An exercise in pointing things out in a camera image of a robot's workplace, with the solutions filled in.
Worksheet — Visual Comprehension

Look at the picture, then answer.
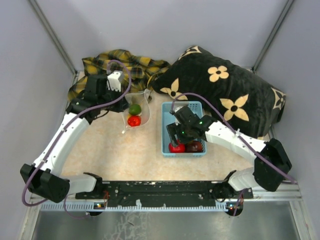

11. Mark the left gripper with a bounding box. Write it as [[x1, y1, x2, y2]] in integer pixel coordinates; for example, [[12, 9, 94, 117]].
[[98, 85, 130, 113]]

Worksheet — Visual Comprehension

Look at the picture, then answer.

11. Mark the light blue plastic basket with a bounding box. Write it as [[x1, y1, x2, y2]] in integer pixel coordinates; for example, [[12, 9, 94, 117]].
[[161, 101, 207, 158]]

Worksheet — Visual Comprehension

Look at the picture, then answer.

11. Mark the large dark red fruit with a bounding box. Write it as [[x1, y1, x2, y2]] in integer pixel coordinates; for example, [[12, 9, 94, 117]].
[[185, 140, 203, 153]]

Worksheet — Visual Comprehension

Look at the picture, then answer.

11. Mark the red wax apple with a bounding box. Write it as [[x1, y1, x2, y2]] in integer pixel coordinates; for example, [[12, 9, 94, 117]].
[[127, 115, 142, 127]]

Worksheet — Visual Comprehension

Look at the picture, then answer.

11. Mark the green orange mango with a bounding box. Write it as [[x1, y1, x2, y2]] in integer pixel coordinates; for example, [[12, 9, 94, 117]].
[[128, 104, 142, 116]]

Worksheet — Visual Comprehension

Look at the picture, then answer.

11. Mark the clear zip top bag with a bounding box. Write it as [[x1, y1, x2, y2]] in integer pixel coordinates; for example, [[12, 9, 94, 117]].
[[122, 89, 151, 134]]

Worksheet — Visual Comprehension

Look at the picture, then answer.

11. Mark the black floral pillow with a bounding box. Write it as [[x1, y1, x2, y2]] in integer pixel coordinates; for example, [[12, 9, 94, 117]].
[[148, 45, 286, 139]]

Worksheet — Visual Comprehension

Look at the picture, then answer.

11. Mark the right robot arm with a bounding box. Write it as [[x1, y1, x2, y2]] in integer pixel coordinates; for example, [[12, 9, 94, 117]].
[[166, 106, 292, 198]]

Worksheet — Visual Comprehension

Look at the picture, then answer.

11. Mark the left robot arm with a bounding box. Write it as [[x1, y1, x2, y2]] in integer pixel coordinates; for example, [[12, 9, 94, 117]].
[[20, 71, 127, 207]]

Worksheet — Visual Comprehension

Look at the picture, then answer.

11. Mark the yellow plaid shirt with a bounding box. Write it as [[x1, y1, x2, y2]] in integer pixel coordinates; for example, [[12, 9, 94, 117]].
[[68, 49, 171, 101]]

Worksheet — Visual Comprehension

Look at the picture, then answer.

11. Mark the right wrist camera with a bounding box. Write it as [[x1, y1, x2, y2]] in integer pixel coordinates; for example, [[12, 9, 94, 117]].
[[174, 106, 183, 126]]

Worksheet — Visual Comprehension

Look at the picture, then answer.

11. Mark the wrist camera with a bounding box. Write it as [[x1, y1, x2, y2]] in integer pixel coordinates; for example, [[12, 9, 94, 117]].
[[174, 106, 183, 126], [107, 70, 125, 92]]

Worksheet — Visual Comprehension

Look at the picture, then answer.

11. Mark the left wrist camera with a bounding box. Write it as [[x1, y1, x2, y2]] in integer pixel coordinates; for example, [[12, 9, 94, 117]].
[[107, 70, 125, 92]]

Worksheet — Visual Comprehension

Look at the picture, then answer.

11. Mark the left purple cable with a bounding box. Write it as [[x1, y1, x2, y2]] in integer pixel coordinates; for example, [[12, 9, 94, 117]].
[[21, 59, 132, 220]]

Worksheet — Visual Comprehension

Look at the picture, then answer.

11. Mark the purple cable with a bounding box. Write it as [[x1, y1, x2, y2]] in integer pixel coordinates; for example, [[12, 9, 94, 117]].
[[169, 92, 298, 217], [21, 59, 132, 220]]

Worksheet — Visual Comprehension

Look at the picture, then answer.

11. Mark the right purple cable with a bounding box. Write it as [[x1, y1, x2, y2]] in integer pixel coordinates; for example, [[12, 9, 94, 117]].
[[169, 92, 298, 217]]

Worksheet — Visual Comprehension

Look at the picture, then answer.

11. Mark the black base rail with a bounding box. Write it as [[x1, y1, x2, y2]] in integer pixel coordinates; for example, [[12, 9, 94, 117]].
[[75, 180, 241, 208]]

